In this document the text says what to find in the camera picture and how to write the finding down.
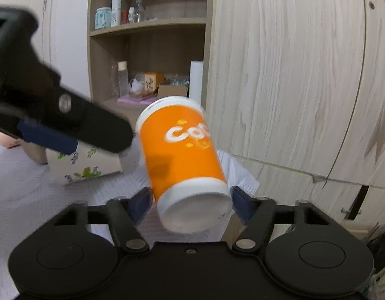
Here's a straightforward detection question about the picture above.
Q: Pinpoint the orange white paper cup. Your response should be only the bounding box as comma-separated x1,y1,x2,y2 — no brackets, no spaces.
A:
135,96,232,234

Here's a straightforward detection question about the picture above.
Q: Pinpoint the floral white paper cup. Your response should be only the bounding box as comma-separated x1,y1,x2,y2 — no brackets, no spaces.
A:
46,139,141,185

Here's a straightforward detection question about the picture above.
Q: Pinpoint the pink flat box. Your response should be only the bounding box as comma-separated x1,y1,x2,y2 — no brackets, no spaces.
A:
117,94,158,105

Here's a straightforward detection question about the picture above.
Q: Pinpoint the clear bottle cream cap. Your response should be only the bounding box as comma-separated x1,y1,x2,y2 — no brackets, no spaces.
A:
118,61,130,96

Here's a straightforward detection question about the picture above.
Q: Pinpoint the orange floral small box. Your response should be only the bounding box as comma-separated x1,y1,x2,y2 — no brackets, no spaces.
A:
144,72,165,93

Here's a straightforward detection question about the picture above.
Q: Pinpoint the small cardboard box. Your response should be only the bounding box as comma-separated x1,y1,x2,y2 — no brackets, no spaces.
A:
157,80,188,98

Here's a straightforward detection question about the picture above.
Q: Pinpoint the teal white wipes canister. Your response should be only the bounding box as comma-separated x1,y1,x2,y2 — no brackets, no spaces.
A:
94,7,112,30

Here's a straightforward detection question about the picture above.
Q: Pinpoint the wooden open shelf unit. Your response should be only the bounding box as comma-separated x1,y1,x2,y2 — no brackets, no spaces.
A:
87,0,213,123

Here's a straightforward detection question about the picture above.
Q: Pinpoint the small red bottle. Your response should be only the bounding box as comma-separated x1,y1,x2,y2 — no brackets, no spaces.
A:
121,9,129,25

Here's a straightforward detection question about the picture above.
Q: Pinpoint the clear glass bottle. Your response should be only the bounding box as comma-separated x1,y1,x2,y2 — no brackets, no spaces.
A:
128,0,147,23

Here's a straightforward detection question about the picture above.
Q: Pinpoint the white paper towel roll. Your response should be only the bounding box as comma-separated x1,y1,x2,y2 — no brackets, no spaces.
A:
188,60,203,104

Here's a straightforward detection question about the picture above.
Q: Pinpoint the white spray bottle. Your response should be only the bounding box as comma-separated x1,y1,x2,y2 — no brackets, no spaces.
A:
110,0,123,27

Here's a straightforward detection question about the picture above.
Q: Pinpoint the light wood wardrobe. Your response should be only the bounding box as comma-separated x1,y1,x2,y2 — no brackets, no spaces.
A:
206,0,385,230

